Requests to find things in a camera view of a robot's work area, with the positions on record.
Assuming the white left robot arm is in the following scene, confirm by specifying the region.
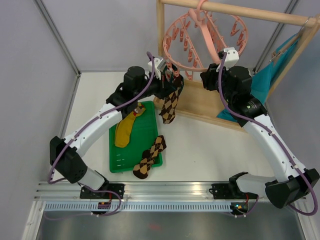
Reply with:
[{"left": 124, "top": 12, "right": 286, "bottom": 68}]
[{"left": 49, "top": 61, "right": 184, "bottom": 199}]

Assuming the white slotted cable duct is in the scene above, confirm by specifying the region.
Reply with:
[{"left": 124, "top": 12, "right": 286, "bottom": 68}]
[{"left": 44, "top": 201, "right": 247, "bottom": 213}]

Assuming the wooden hanger rack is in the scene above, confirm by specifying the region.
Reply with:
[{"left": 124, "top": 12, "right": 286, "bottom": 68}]
[{"left": 156, "top": 0, "right": 320, "bottom": 132}]

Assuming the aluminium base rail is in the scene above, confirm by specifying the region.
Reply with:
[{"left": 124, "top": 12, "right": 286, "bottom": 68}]
[{"left": 33, "top": 181, "right": 276, "bottom": 201}]

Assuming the pink round clip hanger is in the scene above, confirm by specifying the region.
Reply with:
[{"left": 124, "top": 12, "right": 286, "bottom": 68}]
[{"left": 162, "top": 0, "right": 249, "bottom": 81}]

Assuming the yellow sock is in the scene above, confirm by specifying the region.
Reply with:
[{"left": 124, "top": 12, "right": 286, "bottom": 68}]
[{"left": 114, "top": 102, "right": 146, "bottom": 148}]

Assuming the metal clip hanger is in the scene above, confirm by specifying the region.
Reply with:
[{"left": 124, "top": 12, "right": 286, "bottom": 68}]
[{"left": 269, "top": 16, "right": 312, "bottom": 64}]

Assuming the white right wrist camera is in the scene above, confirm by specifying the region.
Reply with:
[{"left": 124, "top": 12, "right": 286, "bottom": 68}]
[{"left": 218, "top": 47, "right": 240, "bottom": 70}]

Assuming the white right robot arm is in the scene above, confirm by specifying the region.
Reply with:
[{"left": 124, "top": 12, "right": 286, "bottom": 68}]
[{"left": 200, "top": 63, "right": 320, "bottom": 211}]

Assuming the teal cloth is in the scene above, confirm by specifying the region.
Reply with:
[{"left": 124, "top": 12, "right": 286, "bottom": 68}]
[{"left": 216, "top": 32, "right": 301, "bottom": 123}]

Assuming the brown argyle sock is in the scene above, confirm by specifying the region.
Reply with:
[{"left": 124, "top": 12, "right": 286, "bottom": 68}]
[
  {"left": 159, "top": 90, "right": 179, "bottom": 124},
  {"left": 132, "top": 135, "right": 167, "bottom": 180}
]

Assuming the green plastic tray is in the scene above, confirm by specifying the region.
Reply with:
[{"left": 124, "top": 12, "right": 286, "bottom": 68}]
[{"left": 109, "top": 100, "right": 159, "bottom": 173}]

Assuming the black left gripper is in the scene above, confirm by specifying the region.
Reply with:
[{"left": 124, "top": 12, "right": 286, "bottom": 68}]
[{"left": 135, "top": 69, "right": 177, "bottom": 100}]

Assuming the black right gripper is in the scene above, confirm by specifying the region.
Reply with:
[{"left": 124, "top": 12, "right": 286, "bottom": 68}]
[{"left": 201, "top": 61, "right": 235, "bottom": 104}]

